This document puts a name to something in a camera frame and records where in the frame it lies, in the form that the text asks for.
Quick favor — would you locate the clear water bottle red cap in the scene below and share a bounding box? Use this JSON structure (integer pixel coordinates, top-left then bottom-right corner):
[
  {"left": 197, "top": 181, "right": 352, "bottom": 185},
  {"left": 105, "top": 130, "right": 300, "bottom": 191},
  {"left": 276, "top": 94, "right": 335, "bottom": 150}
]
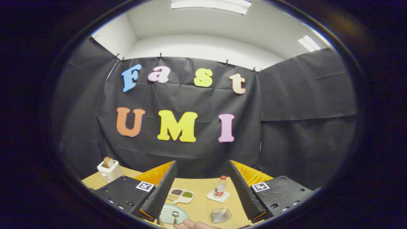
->
[{"left": 214, "top": 176, "right": 227, "bottom": 198}]

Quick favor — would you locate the white square coaster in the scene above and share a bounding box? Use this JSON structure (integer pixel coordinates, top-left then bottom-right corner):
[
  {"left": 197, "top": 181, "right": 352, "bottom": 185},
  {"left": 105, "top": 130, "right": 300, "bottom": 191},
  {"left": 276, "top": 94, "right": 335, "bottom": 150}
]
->
[{"left": 207, "top": 190, "right": 231, "bottom": 203}]

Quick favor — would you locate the small ceiling light panel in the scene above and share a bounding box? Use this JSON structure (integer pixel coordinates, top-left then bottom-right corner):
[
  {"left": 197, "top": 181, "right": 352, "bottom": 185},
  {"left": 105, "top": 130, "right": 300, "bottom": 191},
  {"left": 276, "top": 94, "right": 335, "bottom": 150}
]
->
[{"left": 298, "top": 35, "right": 321, "bottom": 52}]

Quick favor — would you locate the white toaster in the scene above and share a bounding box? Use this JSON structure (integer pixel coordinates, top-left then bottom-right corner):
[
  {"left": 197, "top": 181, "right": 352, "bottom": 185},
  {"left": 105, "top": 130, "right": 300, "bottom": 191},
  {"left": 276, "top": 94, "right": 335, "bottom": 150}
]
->
[{"left": 97, "top": 159, "right": 123, "bottom": 183}]

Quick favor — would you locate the white divided bean tray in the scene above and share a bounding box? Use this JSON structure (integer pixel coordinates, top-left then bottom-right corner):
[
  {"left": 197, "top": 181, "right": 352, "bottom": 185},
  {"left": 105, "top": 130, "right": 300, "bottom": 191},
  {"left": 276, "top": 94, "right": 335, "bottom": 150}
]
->
[{"left": 167, "top": 188, "right": 195, "bottom": 204}]

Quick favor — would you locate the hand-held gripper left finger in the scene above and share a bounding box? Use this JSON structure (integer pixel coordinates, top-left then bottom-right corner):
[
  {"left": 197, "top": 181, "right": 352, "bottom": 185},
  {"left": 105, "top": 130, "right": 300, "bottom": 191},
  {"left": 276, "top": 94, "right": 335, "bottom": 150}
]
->
[{"left": 92, "top": 161, "right": 178, "bottom": 223}]

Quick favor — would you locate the long ceiling light panel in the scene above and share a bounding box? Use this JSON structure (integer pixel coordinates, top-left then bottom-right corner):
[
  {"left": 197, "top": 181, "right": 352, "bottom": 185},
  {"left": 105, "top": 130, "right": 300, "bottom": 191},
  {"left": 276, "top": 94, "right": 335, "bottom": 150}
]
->
[{"left": 171, "top": 0, "right": 252, "bottom": 15}]

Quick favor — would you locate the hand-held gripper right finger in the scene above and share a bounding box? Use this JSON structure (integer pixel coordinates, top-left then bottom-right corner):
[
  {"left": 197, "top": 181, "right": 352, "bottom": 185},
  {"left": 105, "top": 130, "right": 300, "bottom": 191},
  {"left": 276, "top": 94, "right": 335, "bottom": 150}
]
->
[{"left": 228, "top": 160, "right": 321, "bottom": 224}]

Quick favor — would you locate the pale green plate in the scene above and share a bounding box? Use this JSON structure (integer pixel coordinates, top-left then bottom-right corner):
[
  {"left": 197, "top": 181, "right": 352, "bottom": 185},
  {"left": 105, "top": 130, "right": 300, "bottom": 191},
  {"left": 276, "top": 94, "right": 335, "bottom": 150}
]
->
[{"left": 158, "top": 204, "right": 189, "bottom": 225}]

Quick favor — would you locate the metal wire basket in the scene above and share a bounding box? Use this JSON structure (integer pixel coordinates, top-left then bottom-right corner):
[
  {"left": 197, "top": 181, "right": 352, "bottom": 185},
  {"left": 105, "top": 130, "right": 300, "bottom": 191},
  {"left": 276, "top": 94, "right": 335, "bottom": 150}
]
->
[{"left": 210, "top": 208, "right": 232, "bottom": 224}]

